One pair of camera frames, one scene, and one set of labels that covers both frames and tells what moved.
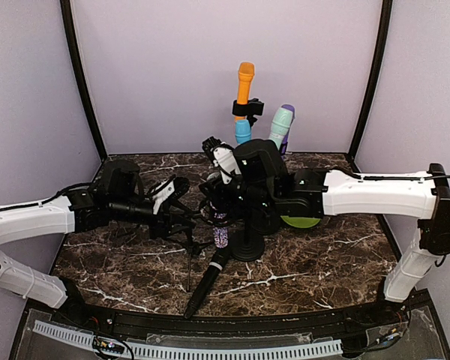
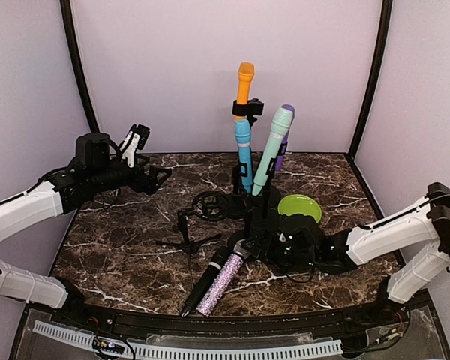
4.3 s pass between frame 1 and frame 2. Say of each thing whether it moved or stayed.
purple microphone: stayed
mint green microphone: stayed
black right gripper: moved
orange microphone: stayed
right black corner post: stayed
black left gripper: moved
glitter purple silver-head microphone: moved
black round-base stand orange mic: stayed
